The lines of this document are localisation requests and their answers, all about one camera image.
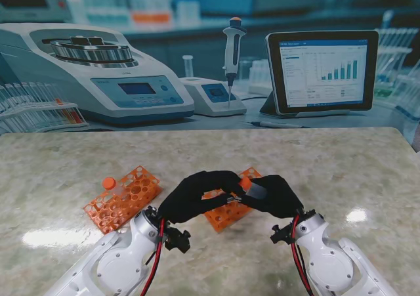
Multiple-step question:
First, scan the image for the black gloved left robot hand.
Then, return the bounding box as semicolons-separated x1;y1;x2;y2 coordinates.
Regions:
157;170;244;225

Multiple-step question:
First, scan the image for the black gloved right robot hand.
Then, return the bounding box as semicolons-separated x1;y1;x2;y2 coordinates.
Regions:
234;175;305;219

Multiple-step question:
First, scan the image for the orange plastic test tube rack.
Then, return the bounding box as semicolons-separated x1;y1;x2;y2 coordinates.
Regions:
203;166;261;233
83;165;163;235

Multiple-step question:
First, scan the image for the printed laboratory backdrop poster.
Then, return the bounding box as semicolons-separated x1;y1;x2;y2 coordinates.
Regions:
0;0;420;144

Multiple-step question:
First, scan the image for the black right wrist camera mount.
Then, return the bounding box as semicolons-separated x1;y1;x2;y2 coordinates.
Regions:
269;223;293;245

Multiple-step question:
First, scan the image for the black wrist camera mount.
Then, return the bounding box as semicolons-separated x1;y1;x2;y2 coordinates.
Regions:
269;223;293;245
163;226;192;253

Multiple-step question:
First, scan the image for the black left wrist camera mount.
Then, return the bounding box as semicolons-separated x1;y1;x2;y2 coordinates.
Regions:
163;226;192;253

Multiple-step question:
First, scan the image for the red black right wrist cable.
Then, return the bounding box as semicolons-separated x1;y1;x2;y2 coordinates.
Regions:
290;215;314;296

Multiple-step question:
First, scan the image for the red black wrist cable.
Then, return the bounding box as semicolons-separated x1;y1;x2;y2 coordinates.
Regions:
139;219;167;296
290;215;314;296

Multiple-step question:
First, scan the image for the red black left wrist cable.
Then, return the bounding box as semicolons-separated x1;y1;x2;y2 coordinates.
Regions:
139;219;167;296

